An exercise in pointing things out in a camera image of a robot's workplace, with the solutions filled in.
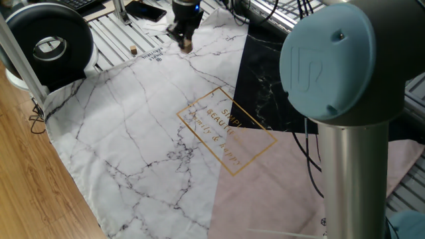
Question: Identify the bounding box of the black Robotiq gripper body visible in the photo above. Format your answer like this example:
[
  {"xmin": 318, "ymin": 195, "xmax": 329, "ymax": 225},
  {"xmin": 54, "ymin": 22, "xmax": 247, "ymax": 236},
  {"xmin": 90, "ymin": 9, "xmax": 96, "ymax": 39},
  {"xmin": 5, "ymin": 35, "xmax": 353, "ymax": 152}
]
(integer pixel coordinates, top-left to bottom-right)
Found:
[{"xmin": 171, "ymin": 0, "xmax": 205, "ymax": 37}]

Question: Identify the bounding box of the white paper sheet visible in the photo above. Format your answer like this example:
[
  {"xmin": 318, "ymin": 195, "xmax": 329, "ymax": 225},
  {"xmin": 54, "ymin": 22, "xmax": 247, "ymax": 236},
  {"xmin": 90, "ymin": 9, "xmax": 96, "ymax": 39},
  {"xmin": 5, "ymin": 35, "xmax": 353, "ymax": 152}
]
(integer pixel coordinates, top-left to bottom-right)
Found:
[{"xmin": 141, "ymin": 18, "xmax": 173, "ymax": 37}]

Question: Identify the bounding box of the black smartphone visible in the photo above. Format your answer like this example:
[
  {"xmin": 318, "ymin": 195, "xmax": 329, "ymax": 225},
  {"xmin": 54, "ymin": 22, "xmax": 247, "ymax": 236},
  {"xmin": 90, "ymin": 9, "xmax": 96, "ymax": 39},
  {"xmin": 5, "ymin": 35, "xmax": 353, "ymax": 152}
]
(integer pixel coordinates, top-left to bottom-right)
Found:
[{"xmin": 125, "ymin": 0, "xmax": 168, "ymax": 23}]

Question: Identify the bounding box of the tan wooden board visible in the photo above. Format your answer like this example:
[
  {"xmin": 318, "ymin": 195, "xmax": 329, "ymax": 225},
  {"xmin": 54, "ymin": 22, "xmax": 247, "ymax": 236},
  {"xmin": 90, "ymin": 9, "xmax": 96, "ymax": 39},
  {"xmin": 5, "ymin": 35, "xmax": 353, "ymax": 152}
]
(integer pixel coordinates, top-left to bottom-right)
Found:
[{"xmin": 84, "ymin": 0, "xmax": 133, "ymax": 23}]

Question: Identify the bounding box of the black keyboard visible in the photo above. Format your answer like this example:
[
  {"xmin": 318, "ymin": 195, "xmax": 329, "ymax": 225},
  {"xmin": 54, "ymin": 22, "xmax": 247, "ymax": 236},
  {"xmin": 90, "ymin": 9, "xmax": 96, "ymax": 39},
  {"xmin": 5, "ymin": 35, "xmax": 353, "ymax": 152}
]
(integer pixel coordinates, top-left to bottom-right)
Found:
[{"xmin": 58, "ymin": 0, "xmax": 97, "ymax": 10}]

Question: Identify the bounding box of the marble print tablecloth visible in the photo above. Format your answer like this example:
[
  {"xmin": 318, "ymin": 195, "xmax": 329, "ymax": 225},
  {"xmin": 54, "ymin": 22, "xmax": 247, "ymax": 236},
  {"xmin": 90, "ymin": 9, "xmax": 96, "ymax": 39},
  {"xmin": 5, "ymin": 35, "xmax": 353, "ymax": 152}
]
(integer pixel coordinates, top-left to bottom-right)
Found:
[{"xmin": 42, "ymin": 6, "xmax": 425, "ymax": 239}]

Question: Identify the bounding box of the short aluminium bracket post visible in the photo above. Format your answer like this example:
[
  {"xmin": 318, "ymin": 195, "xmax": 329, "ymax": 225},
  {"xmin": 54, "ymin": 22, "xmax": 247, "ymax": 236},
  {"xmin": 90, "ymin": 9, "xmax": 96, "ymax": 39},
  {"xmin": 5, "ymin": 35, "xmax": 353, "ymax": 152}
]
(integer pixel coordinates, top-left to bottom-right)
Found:
[{"xmin": 112, "ymin": 0, "xmax": 132, "ymax": 26}]

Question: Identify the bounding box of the black round ring device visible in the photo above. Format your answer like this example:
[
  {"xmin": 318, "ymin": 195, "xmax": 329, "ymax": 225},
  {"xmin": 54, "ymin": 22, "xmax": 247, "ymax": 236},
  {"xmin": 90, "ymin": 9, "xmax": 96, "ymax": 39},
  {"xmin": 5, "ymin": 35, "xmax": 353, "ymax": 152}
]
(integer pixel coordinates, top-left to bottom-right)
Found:
[{"xmin": 0, "ymin": 2, "xmax": 100, "ymax": 92}]

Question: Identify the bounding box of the aluminium frame post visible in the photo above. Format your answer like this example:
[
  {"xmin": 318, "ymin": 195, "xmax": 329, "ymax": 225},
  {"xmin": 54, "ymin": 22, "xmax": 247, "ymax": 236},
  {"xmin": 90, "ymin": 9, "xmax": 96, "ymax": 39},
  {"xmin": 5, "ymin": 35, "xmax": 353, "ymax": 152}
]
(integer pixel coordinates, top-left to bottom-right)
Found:
[{"xmin": 0, "ymin": 15, "xmax": 49, "ymax": 109}]

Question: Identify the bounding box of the thin black floor cable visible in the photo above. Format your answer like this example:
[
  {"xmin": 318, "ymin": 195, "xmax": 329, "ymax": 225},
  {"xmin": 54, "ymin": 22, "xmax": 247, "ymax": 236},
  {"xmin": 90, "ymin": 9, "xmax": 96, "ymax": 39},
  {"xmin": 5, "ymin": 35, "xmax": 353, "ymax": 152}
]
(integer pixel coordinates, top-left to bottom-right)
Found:
[{"xmin": 29, "ymin": 96, "xmax": 46, "ymax": 135}]

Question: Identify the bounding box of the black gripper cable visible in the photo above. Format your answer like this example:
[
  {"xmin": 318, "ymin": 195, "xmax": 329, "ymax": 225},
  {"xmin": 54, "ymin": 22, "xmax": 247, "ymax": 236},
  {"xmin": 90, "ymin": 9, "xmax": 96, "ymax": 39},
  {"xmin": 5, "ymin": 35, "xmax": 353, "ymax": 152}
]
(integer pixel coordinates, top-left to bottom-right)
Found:
[{"xmin": 292, "ymin": 131, "xmax": 322, "ymax": 173}]

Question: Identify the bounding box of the black cable with metal plug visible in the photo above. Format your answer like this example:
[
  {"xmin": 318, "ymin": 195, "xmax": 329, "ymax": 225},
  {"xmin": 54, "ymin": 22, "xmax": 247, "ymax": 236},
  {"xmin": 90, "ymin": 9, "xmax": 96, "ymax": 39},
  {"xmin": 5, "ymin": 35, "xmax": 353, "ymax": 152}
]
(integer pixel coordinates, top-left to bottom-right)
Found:
[{"xmin": 303, "ymin": 118, "xmax": 325, "ymax": 199}]

